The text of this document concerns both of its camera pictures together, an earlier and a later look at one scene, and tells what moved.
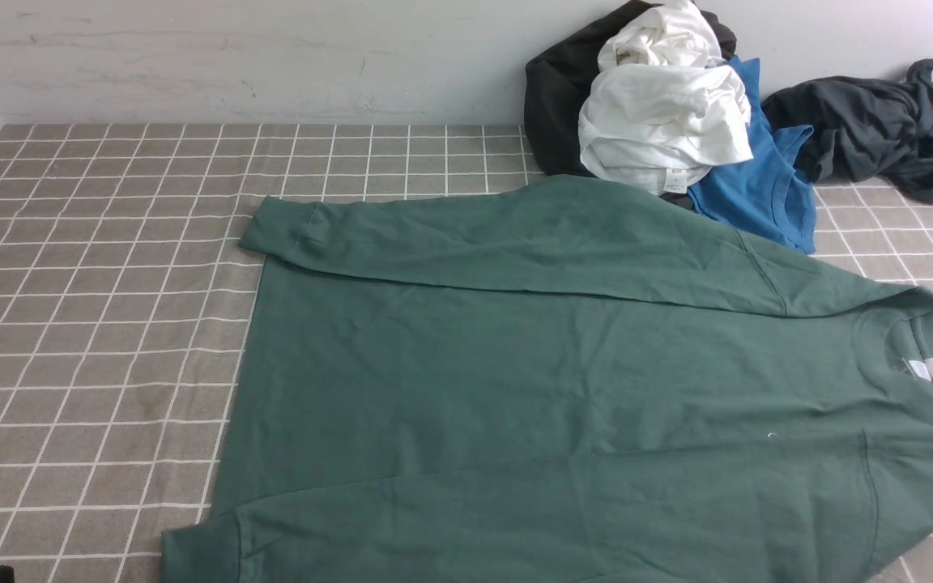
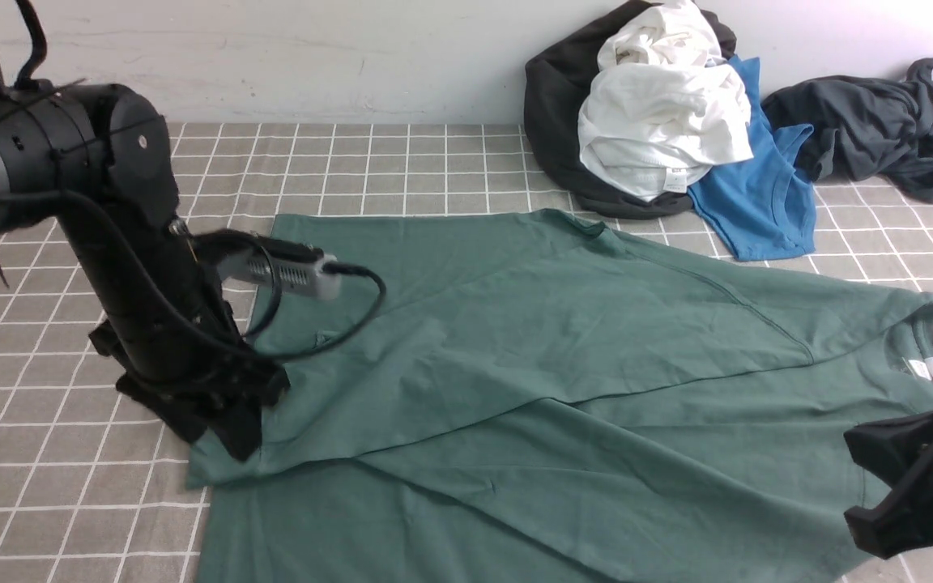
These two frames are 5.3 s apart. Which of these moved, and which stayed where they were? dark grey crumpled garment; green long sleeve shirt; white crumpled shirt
Moved: green long sleeve shirt
Stayed: white crumpled shirt; dark grey crumpled garment
